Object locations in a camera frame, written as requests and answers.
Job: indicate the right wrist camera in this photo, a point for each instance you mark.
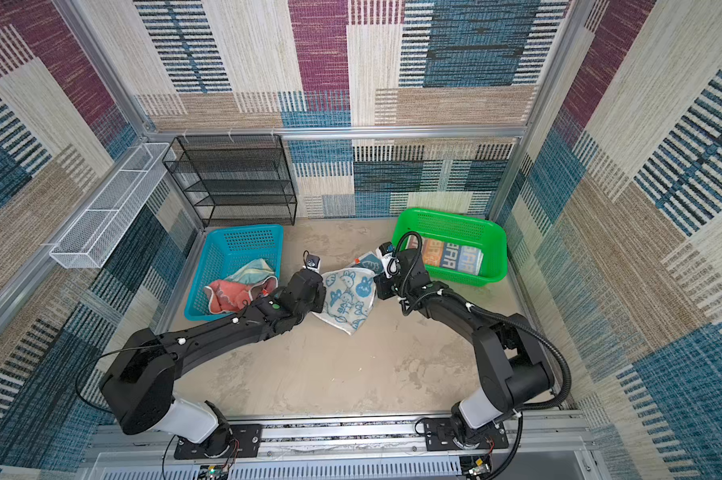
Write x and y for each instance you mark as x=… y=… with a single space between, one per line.
x=387 y=255

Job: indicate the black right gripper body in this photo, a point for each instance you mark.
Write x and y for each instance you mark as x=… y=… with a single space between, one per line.
x=385 y=285

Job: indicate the green plastic basket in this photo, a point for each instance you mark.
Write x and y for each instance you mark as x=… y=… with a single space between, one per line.
x=489 y=237

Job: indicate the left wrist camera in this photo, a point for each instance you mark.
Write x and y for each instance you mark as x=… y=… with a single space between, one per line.
x=311 y=261

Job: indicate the red pink towel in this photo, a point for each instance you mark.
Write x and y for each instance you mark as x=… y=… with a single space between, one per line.
x=232 y=297

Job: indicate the teal plastic basket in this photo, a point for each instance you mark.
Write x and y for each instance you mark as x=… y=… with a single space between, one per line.
x=225 y=252

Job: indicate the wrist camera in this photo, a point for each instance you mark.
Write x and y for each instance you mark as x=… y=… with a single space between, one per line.
x=387 y=255
x=311 y=261

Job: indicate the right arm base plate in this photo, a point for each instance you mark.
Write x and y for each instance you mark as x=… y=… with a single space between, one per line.
x=446 y=434

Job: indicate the multicolour rabbit towel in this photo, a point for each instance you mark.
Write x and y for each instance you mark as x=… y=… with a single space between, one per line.
x=461 y=258

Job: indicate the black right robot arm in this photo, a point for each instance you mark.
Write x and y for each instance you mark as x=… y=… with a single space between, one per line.
x=511 y=364

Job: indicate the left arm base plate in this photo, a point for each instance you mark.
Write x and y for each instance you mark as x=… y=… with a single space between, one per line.
x=227 y=442

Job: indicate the light blue patterned towel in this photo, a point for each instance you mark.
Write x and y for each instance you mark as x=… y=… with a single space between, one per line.
x=350 y=293

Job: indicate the white wire mesh tray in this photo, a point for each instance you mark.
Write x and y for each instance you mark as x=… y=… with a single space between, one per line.
x=91 y=239

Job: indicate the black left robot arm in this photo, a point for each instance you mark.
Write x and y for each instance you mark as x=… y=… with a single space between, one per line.
x=139 y=384

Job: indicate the black wire shelf rack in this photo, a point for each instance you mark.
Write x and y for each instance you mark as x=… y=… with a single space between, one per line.
x=234 y=180

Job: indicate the aluminium front rail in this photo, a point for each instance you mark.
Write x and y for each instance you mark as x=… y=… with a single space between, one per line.
x=551 y=444

